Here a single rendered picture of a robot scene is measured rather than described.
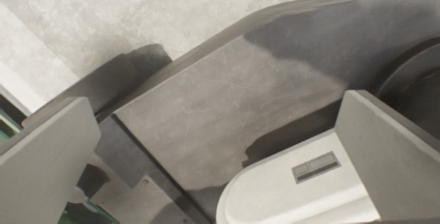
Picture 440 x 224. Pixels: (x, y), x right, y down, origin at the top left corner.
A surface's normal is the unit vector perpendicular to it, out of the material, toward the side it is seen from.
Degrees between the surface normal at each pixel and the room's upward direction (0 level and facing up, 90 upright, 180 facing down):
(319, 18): 0
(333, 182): 90
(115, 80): 67
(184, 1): 0
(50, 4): 0
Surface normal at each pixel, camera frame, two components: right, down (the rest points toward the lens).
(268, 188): -0.52, -0.77
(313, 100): -0.03, 0.44
